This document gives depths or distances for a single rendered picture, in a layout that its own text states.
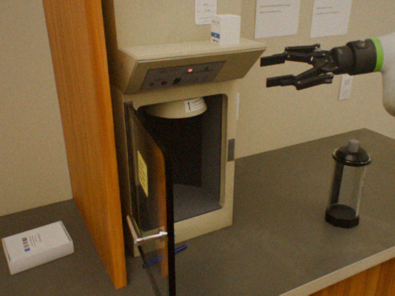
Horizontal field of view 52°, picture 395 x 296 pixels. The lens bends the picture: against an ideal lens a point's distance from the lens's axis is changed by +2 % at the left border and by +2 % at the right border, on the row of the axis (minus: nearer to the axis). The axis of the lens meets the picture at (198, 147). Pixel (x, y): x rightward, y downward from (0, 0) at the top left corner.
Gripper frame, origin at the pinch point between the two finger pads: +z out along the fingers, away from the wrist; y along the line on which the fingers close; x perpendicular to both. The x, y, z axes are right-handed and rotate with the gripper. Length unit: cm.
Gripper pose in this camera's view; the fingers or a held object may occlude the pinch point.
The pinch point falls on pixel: (273, 70)
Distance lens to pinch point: 114.6
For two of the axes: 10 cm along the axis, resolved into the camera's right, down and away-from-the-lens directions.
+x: 0.9, 5.8, 8.1
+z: -9.9, 1.4, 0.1
